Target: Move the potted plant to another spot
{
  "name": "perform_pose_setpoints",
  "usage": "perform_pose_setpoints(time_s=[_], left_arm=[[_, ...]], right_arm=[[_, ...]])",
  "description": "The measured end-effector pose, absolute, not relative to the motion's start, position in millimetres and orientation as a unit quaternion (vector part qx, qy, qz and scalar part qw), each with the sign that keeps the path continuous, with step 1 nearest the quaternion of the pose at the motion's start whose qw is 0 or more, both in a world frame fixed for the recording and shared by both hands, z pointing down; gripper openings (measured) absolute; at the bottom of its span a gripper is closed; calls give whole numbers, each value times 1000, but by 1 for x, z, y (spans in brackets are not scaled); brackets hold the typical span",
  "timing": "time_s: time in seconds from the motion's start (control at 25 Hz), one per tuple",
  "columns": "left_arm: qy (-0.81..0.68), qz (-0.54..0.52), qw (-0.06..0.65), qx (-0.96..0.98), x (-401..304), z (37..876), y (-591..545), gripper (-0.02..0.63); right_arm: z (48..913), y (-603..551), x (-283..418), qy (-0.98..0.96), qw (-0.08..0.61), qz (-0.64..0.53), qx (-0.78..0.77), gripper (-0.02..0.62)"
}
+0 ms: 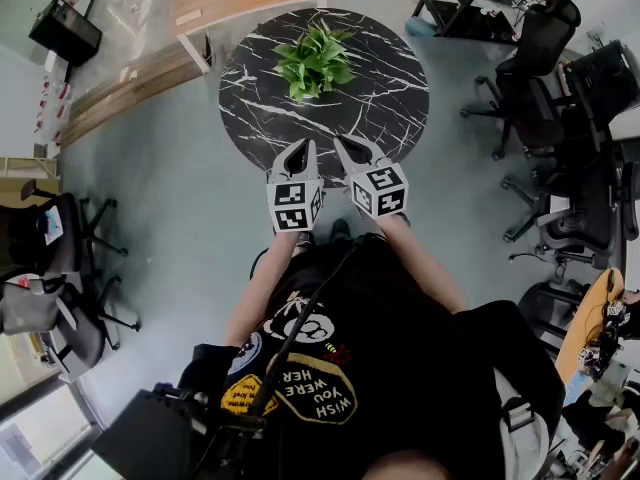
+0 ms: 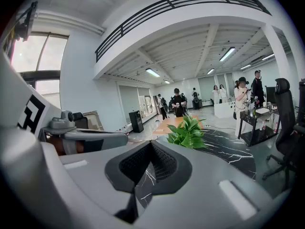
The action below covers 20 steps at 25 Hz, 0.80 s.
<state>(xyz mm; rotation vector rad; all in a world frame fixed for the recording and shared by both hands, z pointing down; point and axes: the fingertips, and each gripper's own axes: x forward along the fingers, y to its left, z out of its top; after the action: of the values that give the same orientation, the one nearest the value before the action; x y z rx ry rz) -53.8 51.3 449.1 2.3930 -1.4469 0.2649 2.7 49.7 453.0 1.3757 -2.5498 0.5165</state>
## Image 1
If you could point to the black camera rig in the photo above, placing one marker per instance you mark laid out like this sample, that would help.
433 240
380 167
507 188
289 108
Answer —
150 438

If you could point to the orange oval table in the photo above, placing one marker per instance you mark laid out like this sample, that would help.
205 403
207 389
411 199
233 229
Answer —
585 318

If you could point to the person's black printed shirt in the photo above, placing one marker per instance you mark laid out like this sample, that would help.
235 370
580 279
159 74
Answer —
400 358

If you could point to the person's black shoe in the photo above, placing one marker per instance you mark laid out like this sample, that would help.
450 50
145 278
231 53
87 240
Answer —
340 228

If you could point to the person's right forearm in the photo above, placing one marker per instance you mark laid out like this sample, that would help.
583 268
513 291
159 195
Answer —
425 263

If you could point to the wooden floor platform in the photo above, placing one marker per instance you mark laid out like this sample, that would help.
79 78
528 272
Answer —
130 93

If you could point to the black round stool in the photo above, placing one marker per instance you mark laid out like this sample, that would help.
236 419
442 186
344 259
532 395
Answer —
545 313

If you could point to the blue round object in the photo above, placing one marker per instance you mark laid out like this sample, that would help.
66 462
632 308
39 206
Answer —
419 28

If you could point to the grey office chair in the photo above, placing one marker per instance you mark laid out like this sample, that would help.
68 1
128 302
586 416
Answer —
45 318

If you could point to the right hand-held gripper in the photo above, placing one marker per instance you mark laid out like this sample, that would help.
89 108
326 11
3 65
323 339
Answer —
380 190

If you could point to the person's left forearm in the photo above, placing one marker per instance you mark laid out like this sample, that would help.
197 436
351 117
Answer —
260 288

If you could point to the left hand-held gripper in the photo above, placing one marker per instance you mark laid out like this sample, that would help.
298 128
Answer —
295 203

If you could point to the grey shoulder bag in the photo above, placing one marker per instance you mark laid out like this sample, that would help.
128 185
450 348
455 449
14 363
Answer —
525 428

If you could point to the black box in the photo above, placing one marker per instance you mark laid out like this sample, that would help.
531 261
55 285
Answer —
65 30

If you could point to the green potted plant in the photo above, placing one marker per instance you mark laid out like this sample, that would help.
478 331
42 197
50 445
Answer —
312 60

